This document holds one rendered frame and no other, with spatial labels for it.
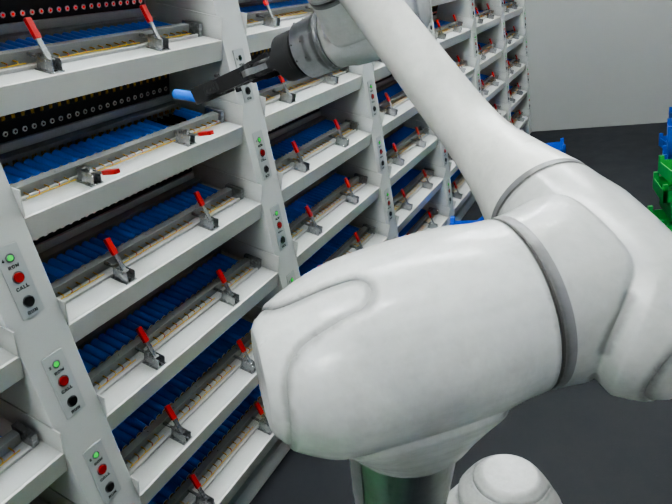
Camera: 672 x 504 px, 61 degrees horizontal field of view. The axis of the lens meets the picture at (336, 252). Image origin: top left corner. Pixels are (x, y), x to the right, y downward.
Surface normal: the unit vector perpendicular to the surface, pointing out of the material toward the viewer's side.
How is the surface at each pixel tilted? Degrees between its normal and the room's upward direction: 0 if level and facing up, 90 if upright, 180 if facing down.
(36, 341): 90
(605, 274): 48
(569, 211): 20
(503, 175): 42
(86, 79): 109
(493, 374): 89
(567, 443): 0
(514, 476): 6
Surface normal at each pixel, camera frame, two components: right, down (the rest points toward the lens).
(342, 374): -0.12, -0.02
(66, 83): 0.88, 0.33
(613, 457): -0.18, -0.91
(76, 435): 0.88, 0.03
